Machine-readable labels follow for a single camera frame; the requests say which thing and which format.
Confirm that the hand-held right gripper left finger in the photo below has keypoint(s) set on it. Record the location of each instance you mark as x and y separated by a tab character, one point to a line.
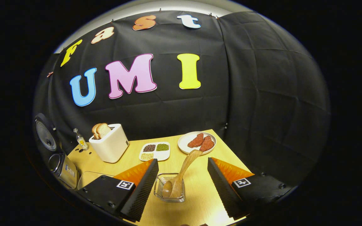
143	188

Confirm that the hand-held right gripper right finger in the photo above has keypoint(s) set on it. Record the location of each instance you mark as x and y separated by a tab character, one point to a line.
222	188

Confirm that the wooden spoon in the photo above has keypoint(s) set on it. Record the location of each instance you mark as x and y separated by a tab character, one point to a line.
181	175

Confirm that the grey rice cooker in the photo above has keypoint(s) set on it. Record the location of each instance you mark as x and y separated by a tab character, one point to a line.
64	171

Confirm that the white divided bean dish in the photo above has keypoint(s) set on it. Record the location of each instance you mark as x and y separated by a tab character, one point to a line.
154	152

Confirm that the red meat piece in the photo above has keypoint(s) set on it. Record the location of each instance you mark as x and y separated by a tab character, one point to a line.
196	141
206	144

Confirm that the white toaster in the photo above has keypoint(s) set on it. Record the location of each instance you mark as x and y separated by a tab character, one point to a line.
112	147

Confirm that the white round plate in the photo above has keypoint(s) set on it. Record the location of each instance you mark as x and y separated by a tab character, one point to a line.
184	142

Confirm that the toasted bread slice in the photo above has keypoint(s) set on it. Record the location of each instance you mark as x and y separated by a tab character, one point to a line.
94	131
104	129

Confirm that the small glass bottle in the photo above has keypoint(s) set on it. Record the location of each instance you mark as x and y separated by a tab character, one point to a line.
81	141

